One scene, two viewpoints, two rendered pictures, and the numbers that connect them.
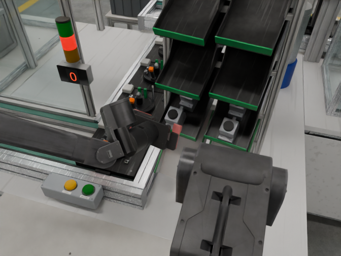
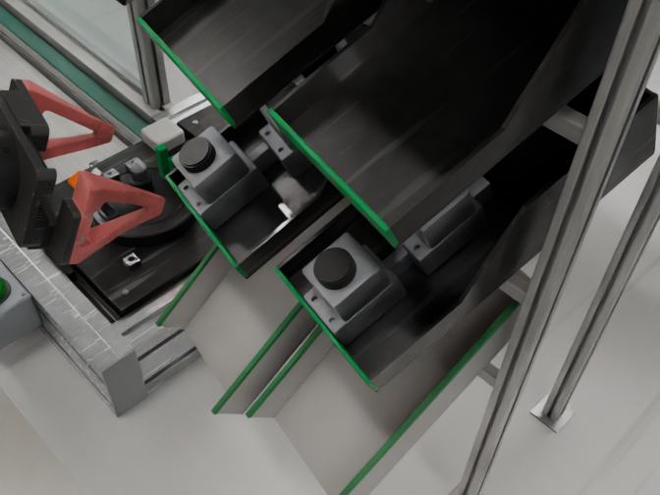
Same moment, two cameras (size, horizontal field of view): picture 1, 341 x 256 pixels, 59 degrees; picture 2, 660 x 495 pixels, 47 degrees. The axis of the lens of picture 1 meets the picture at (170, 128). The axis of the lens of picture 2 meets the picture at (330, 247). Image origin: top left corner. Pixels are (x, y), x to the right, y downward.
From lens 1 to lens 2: 0.48 m
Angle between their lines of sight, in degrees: 19
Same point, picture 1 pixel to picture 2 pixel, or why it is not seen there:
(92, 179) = (23, 267)
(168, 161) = (217, 309)
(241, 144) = (378, 356)
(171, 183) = not seen: hidden behind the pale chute
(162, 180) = not seen: hidden behind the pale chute
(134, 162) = (152, 271)
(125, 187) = (81, 329)
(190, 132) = (247, 240)
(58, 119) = (78, 83)
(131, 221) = (66, 433)
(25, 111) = (24, 37)
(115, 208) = (57, 376)
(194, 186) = not seen: outside the picture
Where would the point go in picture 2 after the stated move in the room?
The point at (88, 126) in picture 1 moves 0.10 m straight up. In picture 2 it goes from (129, 128) to (117, 72)
